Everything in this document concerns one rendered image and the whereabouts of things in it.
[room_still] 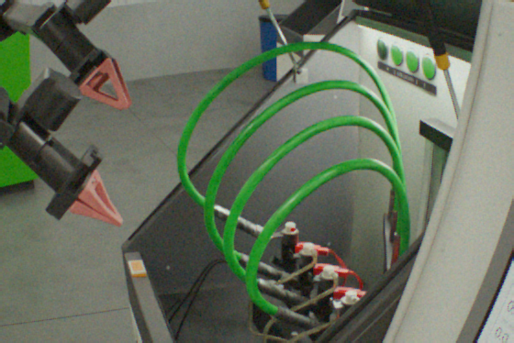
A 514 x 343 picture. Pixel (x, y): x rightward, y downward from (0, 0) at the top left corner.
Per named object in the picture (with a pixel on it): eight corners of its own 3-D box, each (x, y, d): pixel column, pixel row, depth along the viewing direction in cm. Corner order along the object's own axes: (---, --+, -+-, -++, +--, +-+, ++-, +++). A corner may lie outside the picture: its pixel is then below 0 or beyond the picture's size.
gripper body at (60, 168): (94, 167, 75) (53, 130, 73) (53, 220, 78) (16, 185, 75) (103, 150, 81) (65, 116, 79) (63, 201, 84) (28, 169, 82)
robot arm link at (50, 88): (-21, 102, 75) (-28, 129, 69) (21, 38, 73) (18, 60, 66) (36, 142, 82) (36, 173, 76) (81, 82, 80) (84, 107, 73)
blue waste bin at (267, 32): (250, 74, 748) (250, 15, 721) (294, 71, 772) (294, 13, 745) (272, 84, 698) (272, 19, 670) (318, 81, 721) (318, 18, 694)
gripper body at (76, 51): (114, 58, 96) (86, 29, 95) (103, 54, 86) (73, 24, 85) (86, 86, 96) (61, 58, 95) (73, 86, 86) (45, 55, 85)
